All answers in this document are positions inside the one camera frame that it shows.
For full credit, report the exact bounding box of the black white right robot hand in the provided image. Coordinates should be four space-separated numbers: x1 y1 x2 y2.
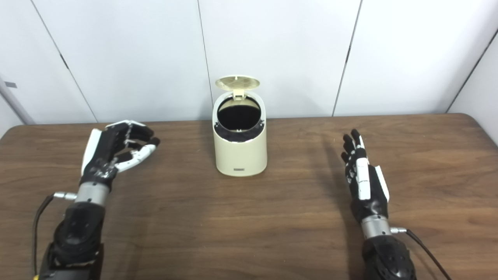
341 129 390 223

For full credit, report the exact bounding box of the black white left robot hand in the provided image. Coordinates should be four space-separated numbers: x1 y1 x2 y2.
80 121 161 191

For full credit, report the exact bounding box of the cream-colored round bin lid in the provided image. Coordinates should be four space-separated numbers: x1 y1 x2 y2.
215 75 260 102

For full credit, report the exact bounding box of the cream-colored round bin body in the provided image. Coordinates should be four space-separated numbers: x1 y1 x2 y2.
212 91 268 177

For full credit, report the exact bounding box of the thick black right wrist cable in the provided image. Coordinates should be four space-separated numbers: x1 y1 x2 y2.
390 227 454 280

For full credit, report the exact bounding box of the thick black wrist cable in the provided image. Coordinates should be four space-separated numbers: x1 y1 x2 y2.
32 192 77 277
390 227 454 280

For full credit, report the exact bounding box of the grey wall corner post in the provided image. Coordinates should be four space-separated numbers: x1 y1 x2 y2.
0 76 35 125

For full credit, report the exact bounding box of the thick black left wrist cable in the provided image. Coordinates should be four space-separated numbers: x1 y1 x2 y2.
32 192 77 277

